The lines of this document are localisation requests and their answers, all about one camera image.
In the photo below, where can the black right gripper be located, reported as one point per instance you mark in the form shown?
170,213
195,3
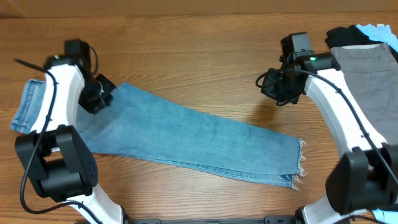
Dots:
269,91

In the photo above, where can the light blue folded garment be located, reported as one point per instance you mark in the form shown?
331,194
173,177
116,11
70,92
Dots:
382,33

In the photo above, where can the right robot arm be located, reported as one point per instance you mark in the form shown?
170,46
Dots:
364,179

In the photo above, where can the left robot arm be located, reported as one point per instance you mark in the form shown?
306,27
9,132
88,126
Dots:
56,160

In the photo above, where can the black folded garment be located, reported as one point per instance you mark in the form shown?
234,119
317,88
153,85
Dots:
345,36

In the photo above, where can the light blue denim jeans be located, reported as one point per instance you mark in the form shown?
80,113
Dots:
144,126

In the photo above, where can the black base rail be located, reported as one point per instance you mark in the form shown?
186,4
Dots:
211,221

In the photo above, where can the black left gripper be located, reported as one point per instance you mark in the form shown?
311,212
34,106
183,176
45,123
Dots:
95,108

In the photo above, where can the grey folded trousers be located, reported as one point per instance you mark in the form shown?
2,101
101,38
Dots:
371,75

